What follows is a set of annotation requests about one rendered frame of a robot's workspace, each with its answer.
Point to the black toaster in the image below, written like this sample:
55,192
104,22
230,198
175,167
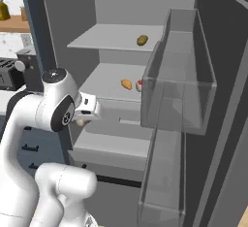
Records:
8,75

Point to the grey freezer drawer front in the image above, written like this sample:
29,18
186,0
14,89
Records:
119,205

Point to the grey fridge crisper drawer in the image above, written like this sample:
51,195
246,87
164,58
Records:
126,134

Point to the brown potato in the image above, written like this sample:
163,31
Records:
142,40

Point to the brown jar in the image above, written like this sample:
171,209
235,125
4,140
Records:
24,14

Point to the grey fridge shelf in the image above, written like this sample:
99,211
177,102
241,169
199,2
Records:
113,38
106,82

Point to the dark grey fridge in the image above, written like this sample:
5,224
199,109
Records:
69,7

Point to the dark grey box appliance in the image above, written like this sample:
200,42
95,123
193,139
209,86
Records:
32,67

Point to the wooden wall shelf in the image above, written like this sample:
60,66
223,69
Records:
14,24

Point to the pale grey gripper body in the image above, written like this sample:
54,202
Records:
81,122

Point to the yellow bottle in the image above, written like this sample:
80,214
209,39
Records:
3,11

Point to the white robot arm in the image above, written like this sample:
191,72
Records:
19,146

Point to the clear narrow door bin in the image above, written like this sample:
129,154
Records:
161,179

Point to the orange potato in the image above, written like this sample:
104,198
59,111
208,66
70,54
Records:
126,84

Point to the blue-grey counter drawer unit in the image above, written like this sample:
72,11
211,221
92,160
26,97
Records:
45,143

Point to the dark grey fridge door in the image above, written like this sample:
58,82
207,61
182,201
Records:
226,75

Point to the clear large door bin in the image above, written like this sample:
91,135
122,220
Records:
180,101

